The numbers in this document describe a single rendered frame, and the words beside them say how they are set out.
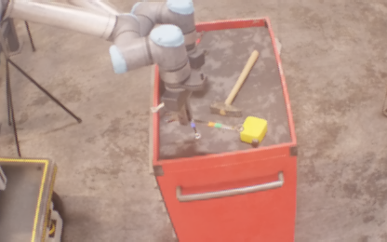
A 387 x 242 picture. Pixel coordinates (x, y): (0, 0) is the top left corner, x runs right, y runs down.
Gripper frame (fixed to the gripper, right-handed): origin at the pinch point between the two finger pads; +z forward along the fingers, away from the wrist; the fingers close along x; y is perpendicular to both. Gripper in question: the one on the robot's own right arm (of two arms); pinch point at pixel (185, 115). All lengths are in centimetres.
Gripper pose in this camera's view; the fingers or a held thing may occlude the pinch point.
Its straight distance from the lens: 211.7
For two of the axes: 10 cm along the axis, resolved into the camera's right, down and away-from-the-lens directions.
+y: -9.1, -1.6, 3.7
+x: -3.7, 6.8, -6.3
